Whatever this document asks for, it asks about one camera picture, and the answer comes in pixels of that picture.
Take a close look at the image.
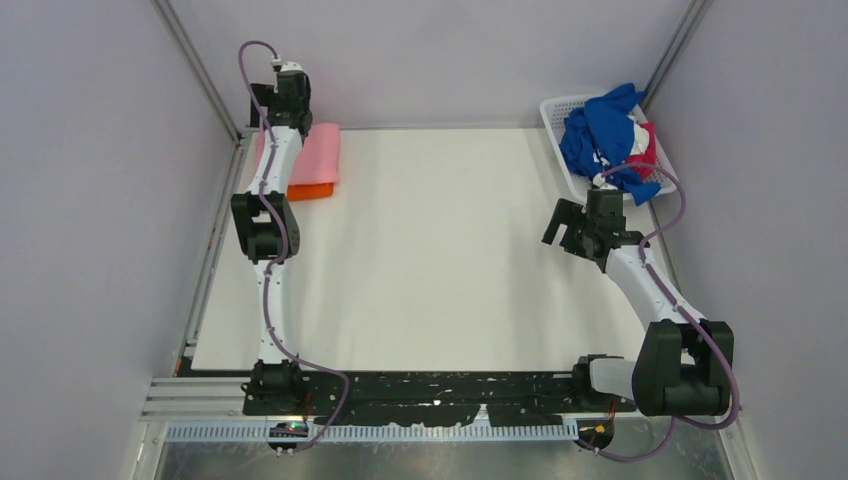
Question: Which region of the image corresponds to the pink t shirt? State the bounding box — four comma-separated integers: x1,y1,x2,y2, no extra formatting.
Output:
248,123,341,194

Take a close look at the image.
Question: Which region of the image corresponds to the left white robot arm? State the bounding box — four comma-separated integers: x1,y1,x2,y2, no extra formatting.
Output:
230,62,312,414

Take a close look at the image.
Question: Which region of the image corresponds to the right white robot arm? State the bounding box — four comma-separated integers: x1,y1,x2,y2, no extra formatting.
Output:
542,190,739,418

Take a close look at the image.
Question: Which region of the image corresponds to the blue t shirt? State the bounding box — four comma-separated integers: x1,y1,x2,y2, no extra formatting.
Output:
559,83,661,205

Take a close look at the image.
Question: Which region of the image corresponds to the red white t shirt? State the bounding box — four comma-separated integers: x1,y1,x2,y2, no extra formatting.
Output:
625,121,657,180

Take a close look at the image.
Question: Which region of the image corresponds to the folded orange t shirt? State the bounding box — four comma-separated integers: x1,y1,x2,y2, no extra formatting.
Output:
287,183,335,202

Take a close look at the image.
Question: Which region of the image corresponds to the white plastic basket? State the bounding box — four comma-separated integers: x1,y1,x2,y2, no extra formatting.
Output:
539,92,677,204

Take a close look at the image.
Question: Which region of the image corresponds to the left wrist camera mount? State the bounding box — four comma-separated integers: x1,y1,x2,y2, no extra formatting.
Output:
271,56,303,74

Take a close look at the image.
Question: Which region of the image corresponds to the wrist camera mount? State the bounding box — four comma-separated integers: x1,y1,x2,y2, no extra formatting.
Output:
591,173,618,191
271,56,303,74

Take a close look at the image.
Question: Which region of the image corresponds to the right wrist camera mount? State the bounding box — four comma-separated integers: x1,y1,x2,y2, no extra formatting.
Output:
591,173,618,191

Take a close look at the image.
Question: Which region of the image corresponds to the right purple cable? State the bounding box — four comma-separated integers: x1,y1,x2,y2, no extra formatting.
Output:
574,162,742,464

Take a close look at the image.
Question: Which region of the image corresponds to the purple cable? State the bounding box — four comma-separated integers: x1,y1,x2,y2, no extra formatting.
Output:
574,162,742,464
237,40,351,454

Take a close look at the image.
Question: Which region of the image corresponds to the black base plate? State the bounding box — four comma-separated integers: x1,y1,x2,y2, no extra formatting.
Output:
241,366,633,427

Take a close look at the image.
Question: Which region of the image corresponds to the white slotted cable duct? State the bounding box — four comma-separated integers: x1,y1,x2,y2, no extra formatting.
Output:
164,419,578,443

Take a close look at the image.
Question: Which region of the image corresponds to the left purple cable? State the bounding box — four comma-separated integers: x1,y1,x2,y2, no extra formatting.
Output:
237,40,351,454

